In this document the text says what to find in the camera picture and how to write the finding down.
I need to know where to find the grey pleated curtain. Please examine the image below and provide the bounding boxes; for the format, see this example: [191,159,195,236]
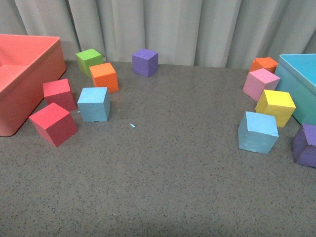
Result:
[0,0,316,69]

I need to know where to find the salmon pink plastic bin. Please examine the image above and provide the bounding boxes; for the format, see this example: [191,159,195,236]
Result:
[0,34,66,137]

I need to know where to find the orange foam cube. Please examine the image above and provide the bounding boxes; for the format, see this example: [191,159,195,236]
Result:
[89,62,119,93]
[249,57,278,74]

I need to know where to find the red foam cube front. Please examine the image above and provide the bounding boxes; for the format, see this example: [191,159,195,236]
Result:
[29,103,78,147]

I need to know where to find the orange foam cube left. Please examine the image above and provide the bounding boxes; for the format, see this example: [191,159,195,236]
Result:
[89,62,119,93]

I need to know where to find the orange foam cube right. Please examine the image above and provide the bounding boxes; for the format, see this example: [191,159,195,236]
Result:
[249,57,278,74]

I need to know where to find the pink foam cube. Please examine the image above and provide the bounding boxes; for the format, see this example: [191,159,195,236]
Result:
[242,68,280,102]

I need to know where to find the yellow foam cube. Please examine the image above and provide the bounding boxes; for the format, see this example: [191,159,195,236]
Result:
[255,89,296,127]

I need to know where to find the red foam cube rear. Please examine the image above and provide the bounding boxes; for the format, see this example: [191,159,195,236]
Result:
[43,79,77,111]

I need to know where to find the purple foam cube right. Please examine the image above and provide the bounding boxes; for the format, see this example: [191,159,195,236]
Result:
[291,124,316,168]

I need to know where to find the purple foam cube back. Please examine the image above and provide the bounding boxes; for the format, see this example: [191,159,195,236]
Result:
[132,48,158,77]

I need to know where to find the red foam cube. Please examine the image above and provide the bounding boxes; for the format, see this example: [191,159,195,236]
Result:
[29,103,78,147]
[43,79,77,111]

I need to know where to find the purple foam cube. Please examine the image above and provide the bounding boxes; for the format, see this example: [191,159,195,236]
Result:
[132,48,158,77]
[291,124,316,168]

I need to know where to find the teal plastic bin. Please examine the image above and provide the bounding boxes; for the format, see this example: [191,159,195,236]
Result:
[275,53,316,125]

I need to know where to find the light blue foam cube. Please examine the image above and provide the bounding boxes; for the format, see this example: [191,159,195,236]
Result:
[238,111,279,154]
[77,87,110,122]

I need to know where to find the green foam cube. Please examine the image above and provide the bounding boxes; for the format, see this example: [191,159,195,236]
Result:
[76,48,103,78]

